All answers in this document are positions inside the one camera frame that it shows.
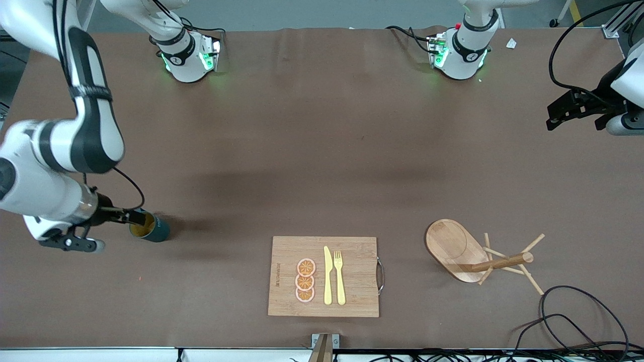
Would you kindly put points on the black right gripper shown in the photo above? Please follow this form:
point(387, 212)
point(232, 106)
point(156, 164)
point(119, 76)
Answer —
point(105, 213)

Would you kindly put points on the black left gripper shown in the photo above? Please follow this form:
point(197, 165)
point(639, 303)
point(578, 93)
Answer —
point(601, 99)

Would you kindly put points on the dark teal ribbed mug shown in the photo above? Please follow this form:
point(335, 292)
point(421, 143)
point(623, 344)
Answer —
point(160, 232)

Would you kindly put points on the silver arm base connector box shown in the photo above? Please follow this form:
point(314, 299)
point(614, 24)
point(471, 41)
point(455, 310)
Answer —
point(214, 53)
point(436, 50)

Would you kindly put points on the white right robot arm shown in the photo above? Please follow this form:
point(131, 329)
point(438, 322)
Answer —
point(95, 130)

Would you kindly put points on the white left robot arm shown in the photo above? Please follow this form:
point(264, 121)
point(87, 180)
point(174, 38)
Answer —
point(468, 55)

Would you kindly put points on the wooden mug rack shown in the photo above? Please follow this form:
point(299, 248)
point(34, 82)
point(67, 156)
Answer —
point(453, 249)

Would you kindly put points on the toy orange slice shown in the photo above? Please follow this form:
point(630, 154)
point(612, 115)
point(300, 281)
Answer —
point(306, 267)

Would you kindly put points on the yellow plastic knife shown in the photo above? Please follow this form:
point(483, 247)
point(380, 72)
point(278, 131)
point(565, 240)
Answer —
point(328, 276)

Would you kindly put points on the yellow plastic fork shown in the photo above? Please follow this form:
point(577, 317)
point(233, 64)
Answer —
point(340, 281)

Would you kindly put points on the bamboo cutting board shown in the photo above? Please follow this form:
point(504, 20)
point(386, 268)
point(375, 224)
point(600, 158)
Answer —
point(352, 281)

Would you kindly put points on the aluminium frame profile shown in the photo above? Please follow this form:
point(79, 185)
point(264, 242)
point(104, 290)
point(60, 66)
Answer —
point(616, 25)

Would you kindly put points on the white table edge rail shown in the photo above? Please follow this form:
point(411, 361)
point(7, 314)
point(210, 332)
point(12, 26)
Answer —
point(100, 354)

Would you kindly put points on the aluminium table edge bracket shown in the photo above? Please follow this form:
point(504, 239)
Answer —
point(327, 342)

